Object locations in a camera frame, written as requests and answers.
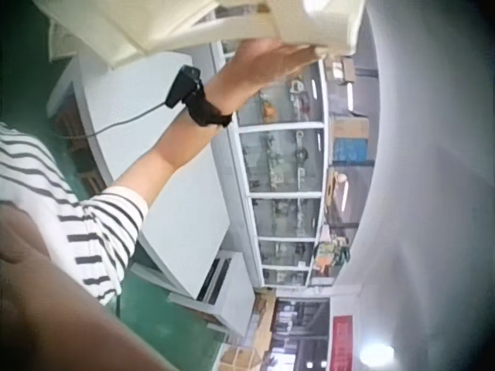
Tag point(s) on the white cabinet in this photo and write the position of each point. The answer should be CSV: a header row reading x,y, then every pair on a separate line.
x,y
226,290

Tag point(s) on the glass partition wall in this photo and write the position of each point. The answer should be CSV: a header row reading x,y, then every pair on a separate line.
x,y
284,170

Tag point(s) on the stack of cardboard boxes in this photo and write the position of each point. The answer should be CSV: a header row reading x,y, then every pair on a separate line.
x,y
350,141

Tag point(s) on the white plastic panel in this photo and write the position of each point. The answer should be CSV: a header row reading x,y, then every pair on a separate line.
x,y
216,27

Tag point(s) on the white workbench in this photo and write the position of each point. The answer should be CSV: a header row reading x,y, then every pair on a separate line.
x,y
154,162

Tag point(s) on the person's right hand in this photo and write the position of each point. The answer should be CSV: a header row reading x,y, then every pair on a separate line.
x,y
259,63

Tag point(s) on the wooden crate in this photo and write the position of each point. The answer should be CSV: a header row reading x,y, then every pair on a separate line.
x,y
241,357

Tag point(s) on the person's right fingers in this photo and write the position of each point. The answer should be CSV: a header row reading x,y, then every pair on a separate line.
x,y
305,54

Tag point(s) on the black wrist band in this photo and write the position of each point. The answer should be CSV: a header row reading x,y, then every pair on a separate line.
x,y
193,96

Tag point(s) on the red wall sign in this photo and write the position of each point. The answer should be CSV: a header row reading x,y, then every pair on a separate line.
x,y
342,342

